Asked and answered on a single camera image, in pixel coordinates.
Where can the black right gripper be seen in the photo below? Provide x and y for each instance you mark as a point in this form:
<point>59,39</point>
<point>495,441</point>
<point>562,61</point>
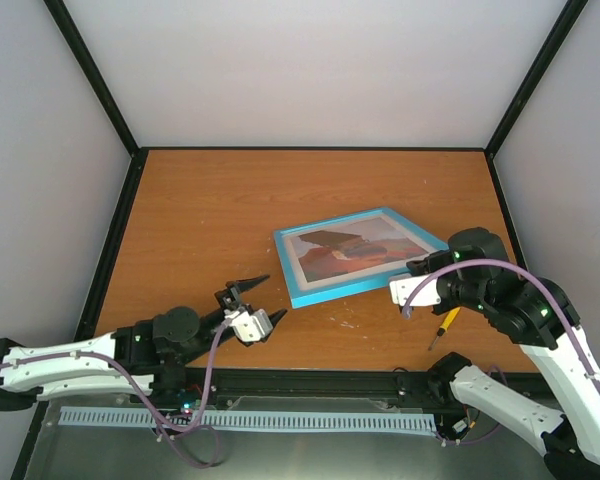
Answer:
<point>429,261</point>

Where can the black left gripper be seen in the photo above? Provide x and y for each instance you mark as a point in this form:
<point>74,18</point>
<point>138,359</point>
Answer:
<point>237,286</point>

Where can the yellow handled screwdriver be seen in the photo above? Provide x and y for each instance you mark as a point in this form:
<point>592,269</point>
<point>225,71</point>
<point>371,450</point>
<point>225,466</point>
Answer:
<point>444,326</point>

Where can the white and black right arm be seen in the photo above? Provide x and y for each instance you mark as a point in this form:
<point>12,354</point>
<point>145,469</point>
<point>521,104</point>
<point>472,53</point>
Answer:
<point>535,314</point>

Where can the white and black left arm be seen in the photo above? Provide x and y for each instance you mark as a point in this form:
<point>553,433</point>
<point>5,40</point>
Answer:
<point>148,358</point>

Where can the hot air balloon photo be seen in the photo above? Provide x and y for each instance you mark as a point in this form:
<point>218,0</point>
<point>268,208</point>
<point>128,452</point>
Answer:
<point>352,249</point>

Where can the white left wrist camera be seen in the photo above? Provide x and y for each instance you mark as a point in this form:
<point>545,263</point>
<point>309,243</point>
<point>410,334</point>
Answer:
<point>248,326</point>

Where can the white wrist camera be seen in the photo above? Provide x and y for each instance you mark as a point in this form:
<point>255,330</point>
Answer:
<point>409,292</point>
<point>248,326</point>

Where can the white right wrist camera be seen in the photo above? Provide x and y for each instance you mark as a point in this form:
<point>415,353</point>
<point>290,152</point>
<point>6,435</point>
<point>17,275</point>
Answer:
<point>409,292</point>

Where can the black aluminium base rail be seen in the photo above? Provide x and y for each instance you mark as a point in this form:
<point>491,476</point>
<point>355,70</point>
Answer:
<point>300,384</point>

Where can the black enclosure frame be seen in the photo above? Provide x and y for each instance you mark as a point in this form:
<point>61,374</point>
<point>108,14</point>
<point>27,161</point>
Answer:
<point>560,30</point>

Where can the light blue slotted cable duct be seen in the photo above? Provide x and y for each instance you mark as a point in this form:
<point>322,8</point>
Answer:
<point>260,421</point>

